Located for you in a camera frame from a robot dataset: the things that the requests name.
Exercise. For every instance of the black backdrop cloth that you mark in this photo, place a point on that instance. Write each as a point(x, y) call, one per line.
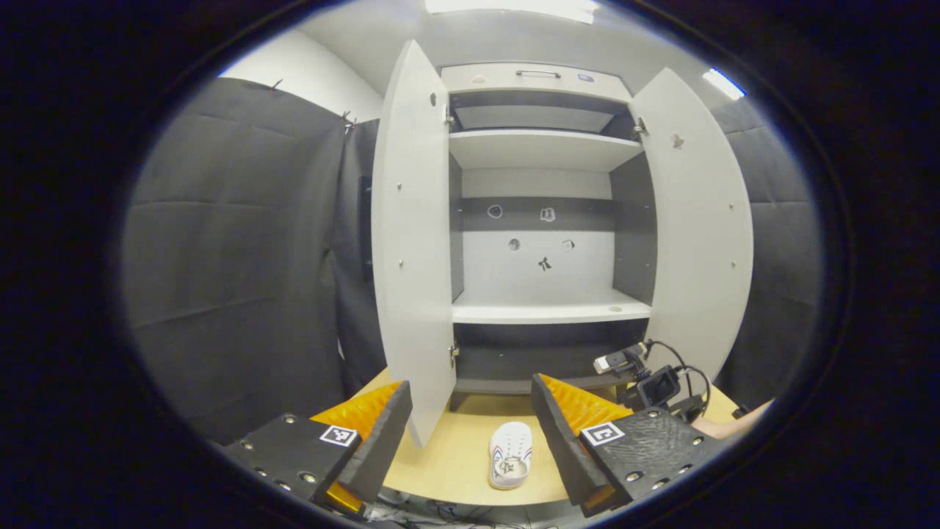
point(235, 257)

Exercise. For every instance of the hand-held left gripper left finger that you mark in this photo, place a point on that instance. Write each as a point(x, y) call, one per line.
point(382, 448)

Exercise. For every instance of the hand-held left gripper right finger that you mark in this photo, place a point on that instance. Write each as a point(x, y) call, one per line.
point(562, 448)

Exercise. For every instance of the white cabinet door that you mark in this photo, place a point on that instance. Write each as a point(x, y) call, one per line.
point(698, 242)
point(411, 242)

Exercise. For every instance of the large ceiling light panel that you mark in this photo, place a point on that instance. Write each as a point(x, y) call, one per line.
point(514, 7)

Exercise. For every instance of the white canvas shoe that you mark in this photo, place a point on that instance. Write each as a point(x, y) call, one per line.
point(514, 441)

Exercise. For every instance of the small ceiling light panel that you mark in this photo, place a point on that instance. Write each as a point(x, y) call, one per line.
point(723, 83)

